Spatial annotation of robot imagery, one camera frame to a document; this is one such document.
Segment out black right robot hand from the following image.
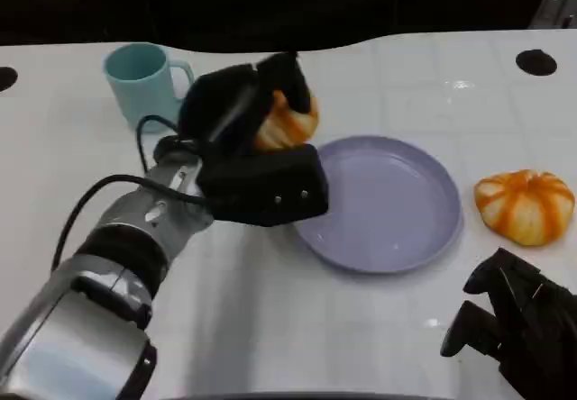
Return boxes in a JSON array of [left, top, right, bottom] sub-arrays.
[[440, 247, 577, 400]]

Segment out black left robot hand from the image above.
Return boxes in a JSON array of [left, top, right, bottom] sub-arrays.
[[177, 50, 319, 159]]

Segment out dark robot torso edge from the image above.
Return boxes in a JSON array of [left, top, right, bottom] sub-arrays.
[[161, 393, 452, 400]]

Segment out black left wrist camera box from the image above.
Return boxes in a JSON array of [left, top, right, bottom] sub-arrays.
[[197, 142, 330, 228]]

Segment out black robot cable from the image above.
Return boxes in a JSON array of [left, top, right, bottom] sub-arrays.
[[135, 114, 202, 174], [50, 173, 214, 271]]

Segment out orange and white bread roll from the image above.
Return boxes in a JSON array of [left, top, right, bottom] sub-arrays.
[[472, 169, 577, 248], [252, 89, 321, 151]]

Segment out lilac plate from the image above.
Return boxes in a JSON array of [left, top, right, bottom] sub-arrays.
[[291, 135, 464, 275]]

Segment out pale green mug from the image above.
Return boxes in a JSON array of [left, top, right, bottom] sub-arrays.
[[103, 42, 196, 133]]

